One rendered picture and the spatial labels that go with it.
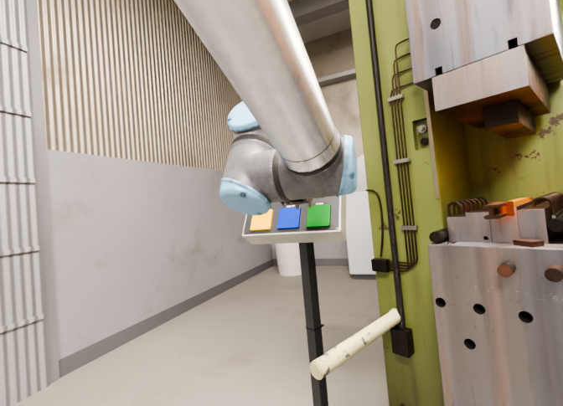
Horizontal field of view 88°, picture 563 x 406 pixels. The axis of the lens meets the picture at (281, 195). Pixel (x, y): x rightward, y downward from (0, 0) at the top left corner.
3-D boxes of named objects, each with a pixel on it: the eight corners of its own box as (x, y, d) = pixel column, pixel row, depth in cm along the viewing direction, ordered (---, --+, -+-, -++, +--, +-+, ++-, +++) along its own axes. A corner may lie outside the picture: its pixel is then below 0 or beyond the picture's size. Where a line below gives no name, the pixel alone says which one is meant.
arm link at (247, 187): (266, 189, 43) (277, 126, 49) (204, 196, 48) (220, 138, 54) (290, 217, 51) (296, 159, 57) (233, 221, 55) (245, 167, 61)
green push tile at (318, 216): (329, 225, 88) (330, 203, 92) (305, 227, 91) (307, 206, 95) (330, 227, 90) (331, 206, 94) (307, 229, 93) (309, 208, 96)
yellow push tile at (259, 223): (269, 229, 96) (272, 208, 100) (249, 230, 99) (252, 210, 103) (271, 231, 97) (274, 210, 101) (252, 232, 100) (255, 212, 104)
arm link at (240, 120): (218, 134, 53) (229, 95, 58) (250, 172, 63) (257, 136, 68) (264, 125, 49) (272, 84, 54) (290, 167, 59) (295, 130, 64)
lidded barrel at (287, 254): (315, 268, 468) (311, 226, 471) (304, 277, 418) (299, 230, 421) (284, 268, 490) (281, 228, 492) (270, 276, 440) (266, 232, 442)
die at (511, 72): (529, 85, 66) (524, 43, 66) (435, 111, 80) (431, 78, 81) (550, 113, 94) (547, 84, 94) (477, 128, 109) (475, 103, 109)
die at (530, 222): (548, 244, 64) (544, 205, 65) (449, 241, 79) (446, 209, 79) (564, 223, 93) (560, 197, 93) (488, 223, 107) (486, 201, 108)
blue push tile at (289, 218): (298, 227, 92) (300, 206, 96) (276, 228, 95) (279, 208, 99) (299, 229, 93) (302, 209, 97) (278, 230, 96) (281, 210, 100)
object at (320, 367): (324, 385, 73) (322, 364, 73) (308, 377, 77) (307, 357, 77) (404, 325, 103) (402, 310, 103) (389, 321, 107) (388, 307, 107)
